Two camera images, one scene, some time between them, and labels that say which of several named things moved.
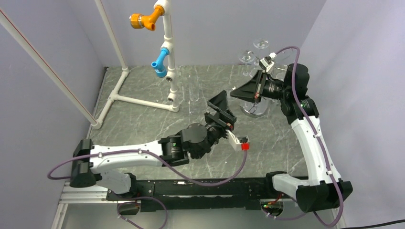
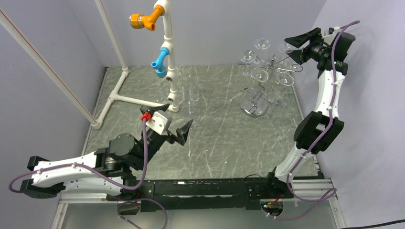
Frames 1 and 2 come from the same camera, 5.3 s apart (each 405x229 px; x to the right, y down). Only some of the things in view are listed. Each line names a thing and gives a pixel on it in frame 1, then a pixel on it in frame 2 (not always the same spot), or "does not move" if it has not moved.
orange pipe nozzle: (137, 21) does not move
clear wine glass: (247, 57) does not move
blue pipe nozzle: (161, 70) does not move
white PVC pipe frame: (162, 5) does not move
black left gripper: (224, 118) → (182, 132)
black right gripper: (253, 89) → (301, 56)
